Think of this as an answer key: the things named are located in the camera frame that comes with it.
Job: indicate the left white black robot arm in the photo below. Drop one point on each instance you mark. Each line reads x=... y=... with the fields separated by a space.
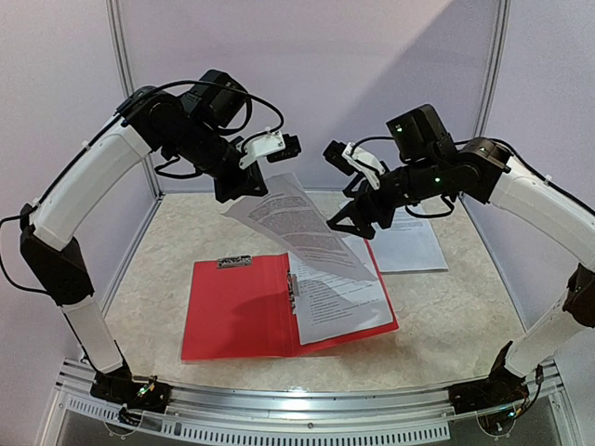
x=187 y=119

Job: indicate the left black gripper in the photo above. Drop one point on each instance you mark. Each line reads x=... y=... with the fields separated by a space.
x=248 y=184

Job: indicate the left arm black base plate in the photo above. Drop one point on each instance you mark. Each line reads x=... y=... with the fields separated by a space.
x=120 y=387

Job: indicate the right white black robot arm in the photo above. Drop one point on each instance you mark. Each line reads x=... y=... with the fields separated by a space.
x=489 y=171

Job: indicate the aluminium front rail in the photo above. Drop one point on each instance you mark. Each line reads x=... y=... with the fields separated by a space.
x=223 y=416

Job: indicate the right aluminium frame post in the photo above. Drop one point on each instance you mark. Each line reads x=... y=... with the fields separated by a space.
x=493 y=66

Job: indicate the stack of printed papers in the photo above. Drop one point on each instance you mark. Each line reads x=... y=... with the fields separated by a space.
x=409 y=245

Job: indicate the metal clip top of folder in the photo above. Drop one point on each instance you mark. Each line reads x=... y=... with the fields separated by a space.
x=229 y=262

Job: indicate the red file folder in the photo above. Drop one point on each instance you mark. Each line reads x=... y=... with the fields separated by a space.
x=244 y=313

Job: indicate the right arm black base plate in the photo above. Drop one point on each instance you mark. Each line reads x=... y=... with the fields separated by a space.
x=481 y=394

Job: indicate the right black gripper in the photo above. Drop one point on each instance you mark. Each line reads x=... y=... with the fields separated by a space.
x=365 y=205

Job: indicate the printed paper sheet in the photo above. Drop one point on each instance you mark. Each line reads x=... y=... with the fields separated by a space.
x=289 y=217
x=328 y=306

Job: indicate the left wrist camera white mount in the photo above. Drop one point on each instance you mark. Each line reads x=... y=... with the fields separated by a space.
x=273 y=146

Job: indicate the metal clip folder spine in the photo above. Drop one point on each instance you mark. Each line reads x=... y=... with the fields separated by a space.
x=293 y=290

